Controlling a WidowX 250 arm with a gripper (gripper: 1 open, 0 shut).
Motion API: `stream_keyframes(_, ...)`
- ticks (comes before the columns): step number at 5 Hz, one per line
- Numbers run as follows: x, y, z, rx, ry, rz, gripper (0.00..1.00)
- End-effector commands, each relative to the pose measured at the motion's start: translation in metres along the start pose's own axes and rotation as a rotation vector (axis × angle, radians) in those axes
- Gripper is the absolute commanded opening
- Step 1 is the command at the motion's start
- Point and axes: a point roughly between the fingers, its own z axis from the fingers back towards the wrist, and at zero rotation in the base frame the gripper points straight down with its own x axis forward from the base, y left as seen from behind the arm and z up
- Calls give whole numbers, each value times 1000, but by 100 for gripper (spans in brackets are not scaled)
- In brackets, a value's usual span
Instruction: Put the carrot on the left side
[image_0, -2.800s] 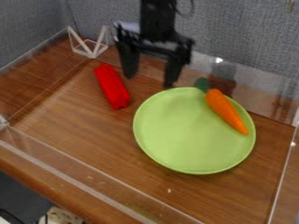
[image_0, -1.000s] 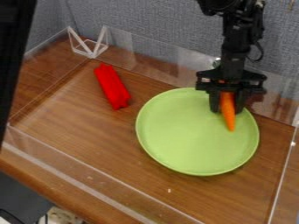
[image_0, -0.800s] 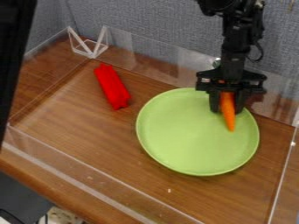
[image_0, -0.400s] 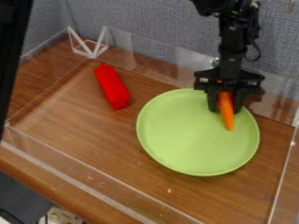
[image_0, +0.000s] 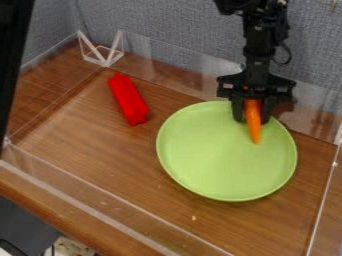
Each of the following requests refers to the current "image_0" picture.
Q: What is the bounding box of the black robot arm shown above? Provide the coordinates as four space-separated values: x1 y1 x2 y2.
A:
214 0 297 124

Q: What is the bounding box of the dark foreground post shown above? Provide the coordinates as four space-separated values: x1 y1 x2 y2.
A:
0 0 35 156

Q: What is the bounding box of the orange toy carrot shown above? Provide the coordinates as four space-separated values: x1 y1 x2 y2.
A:
245 99 262 144

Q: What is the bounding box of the green round plate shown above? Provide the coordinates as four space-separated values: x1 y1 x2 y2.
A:
157 101 298 202

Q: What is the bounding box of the clear acrylic enclosure wall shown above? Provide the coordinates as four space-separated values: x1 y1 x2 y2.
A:
0 32 342 256

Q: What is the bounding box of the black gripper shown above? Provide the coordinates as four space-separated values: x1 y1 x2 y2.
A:
217 72 297 124

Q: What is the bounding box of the red folded cloth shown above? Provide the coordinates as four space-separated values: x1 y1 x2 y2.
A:
107 72 150 126

